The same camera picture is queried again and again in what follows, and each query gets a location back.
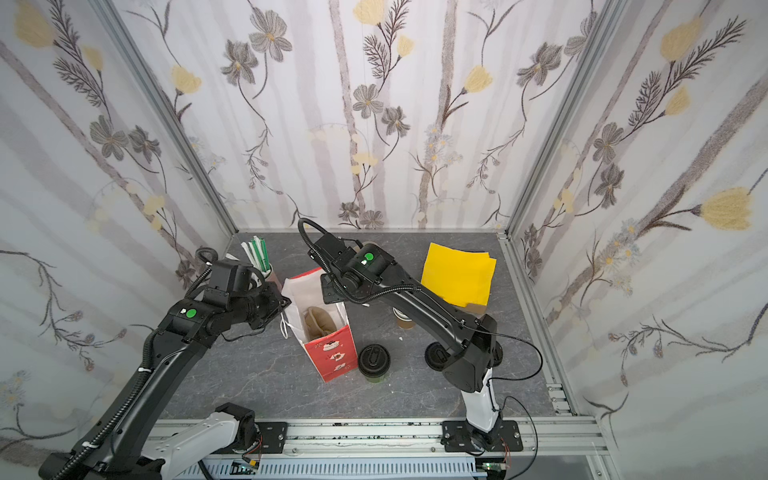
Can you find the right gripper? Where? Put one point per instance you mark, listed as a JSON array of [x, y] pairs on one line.
[[334, 288]]

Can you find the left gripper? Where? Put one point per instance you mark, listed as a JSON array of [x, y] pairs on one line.
[[271, 303]]

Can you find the red white paper bag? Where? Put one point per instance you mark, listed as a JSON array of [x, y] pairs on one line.
[[333, 355]]

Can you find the black cup lid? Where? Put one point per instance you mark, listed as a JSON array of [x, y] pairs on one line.
[[374, 359]]

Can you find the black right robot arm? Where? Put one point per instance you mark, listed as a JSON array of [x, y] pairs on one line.
[[363, 273]]

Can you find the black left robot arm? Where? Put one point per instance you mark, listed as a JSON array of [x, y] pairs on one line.
[[227, 293]]

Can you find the pink straw holder cup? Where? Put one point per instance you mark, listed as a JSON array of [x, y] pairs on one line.
[[273, 278]]

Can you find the brown pulp cup carrier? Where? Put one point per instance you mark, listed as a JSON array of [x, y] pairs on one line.
[[359, 245]]

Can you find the stack of paper cups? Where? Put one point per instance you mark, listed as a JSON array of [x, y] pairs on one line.
[[402, 320]]

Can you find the single black lid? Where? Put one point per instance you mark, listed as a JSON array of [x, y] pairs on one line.
[[436, 356]]

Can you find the yellow napkin stack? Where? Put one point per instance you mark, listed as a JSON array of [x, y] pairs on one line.
[[460, 278]]

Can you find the brown cardboard napkin holder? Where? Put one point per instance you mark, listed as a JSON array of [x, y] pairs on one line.
[[476, 310]]

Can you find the stack of black lids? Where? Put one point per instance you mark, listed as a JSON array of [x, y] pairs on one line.
[[497, 355]]

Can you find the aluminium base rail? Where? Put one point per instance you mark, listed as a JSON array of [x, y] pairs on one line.
[[405, 448]]

